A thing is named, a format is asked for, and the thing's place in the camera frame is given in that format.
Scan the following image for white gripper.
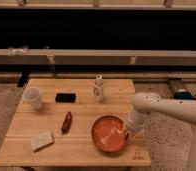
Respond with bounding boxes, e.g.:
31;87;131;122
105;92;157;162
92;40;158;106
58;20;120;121
123;109;148;141

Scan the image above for orange ceramic bowl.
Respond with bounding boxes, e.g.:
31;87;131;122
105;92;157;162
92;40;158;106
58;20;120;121
91;115;126;153

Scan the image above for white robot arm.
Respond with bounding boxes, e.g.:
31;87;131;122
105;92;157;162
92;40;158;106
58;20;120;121
123;92;196;171

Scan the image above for small white bottle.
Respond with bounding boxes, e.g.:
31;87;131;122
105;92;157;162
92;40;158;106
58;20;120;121
93;75;104;102

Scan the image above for red brown snack bar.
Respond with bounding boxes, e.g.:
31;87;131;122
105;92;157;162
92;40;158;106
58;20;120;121
61;111;72;134

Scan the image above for wooden table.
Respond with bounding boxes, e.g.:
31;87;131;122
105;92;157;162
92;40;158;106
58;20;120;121
0;79;151;166

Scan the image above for black rectangular phone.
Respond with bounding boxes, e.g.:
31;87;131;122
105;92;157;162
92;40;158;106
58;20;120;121
55;93;76;103

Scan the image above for white sponge block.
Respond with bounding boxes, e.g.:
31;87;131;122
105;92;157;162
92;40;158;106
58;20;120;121
30;131;54;151

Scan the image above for white plastic cup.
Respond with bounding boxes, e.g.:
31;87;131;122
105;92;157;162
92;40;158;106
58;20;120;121
23;87;43;110

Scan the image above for grey metal railing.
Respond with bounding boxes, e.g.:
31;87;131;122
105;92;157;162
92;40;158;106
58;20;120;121
0;48;196;66

